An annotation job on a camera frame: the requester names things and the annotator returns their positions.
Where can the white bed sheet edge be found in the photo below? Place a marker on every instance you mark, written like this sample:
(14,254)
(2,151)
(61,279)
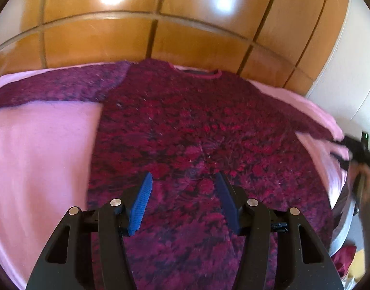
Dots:
(343,217)

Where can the person's right forearm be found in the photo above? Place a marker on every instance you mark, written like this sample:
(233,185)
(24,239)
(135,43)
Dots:
(369,235)

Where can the wooden panelled wardrobe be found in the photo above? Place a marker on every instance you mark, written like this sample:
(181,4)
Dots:
(188,36)

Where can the dark red cloth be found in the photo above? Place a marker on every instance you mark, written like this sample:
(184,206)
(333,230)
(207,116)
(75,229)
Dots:
(345,259)

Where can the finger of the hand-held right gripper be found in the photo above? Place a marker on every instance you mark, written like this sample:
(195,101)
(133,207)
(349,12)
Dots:
(342,158)

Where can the dark red floral sweater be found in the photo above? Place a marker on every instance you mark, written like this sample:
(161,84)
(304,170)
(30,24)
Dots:
(185,127)

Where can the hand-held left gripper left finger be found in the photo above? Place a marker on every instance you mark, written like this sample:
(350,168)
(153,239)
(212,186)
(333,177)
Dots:
(140,205)

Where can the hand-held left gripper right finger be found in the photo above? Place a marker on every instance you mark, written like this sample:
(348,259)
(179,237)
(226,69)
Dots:
(228,205)

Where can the pink blanket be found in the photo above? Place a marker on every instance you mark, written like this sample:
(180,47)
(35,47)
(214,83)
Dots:
(37,151)

